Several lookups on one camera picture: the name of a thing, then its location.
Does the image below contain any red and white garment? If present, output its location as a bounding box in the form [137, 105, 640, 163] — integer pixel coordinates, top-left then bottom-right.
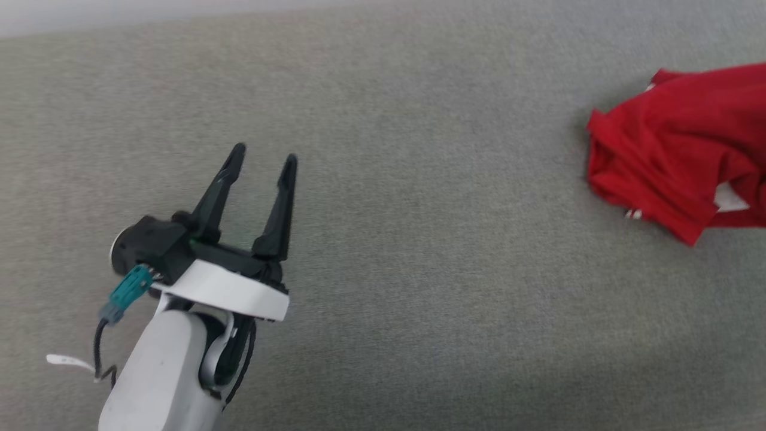
[585, 63, 766, 247]

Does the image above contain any white paper cable tag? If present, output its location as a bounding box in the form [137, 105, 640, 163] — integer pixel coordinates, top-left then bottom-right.
[47, 353, 98, 377]

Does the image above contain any thin black cable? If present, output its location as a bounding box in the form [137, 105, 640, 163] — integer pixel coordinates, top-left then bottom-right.
[92, 317, 118, 388]

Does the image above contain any teal cable connector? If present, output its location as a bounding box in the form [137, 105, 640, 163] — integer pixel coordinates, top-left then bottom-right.
[99, 265, 154, 324]

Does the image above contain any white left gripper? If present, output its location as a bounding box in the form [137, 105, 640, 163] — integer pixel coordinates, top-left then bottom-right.
[150, 142, 298, 323]

